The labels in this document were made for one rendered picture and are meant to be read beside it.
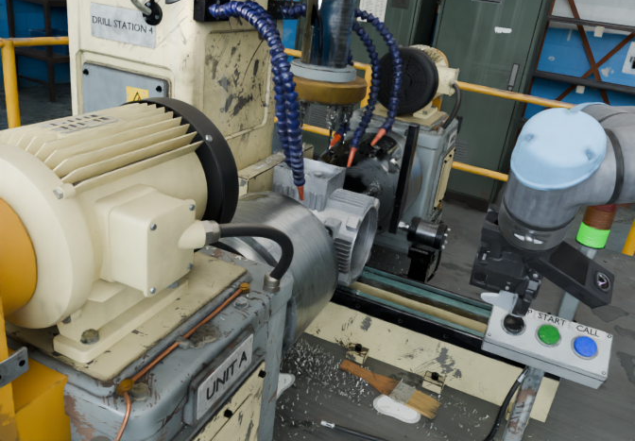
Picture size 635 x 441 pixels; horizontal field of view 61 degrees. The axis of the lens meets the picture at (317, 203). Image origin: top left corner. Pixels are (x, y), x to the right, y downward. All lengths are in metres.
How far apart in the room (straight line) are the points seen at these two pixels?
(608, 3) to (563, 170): 5.49
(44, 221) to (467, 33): 3.88
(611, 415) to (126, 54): 1.15
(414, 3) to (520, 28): 0.77
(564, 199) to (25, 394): 0.50
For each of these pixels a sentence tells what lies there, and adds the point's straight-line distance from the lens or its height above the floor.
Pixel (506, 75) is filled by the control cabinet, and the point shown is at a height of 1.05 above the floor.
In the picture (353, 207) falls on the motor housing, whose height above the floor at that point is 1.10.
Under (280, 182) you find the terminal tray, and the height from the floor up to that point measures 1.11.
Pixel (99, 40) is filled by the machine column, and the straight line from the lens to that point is 1.15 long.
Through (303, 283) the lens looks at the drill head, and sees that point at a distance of 0.81.
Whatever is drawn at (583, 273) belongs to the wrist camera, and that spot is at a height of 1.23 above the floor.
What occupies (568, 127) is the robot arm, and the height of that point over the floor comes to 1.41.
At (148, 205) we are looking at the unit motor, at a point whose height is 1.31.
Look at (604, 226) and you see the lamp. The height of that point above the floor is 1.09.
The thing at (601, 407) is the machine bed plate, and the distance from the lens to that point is 1.27.
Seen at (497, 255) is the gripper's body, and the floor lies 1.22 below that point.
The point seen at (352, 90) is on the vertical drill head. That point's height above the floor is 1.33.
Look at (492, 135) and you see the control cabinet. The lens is 4.22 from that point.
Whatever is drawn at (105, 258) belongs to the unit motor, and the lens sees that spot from 0.50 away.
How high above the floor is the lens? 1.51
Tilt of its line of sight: 22 degrees down
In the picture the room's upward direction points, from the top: 8 degrees clockwise
